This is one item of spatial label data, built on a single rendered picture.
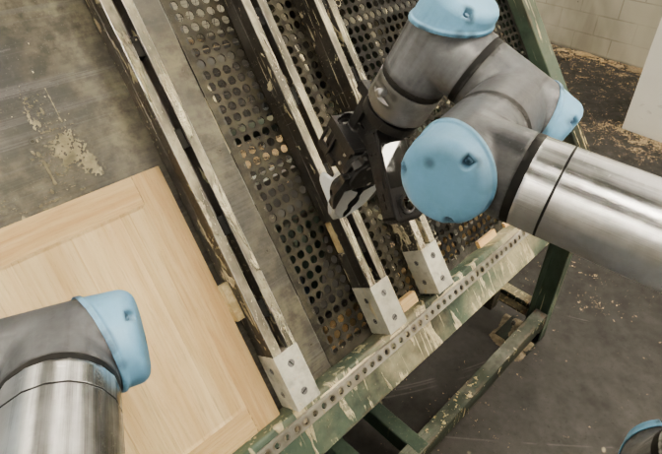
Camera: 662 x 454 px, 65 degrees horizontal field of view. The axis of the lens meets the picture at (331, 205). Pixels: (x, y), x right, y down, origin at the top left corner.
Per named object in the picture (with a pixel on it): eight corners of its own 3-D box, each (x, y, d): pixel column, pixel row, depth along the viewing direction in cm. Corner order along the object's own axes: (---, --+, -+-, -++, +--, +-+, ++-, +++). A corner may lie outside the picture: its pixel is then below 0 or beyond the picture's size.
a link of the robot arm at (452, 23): (491, 33, 45) (417, -25, 47) (429, 120, 54) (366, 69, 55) (521, 11, 51) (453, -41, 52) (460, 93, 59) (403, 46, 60)
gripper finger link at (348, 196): (319, 191, 77) (343, 152, 70) (338, 224, 75) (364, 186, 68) (301, 195, 76) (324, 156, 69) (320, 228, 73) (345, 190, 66)
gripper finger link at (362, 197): (337, 187, 79) (361, 149, 72) (355, 219, 77) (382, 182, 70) (319, 191, 77) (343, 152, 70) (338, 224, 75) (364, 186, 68)
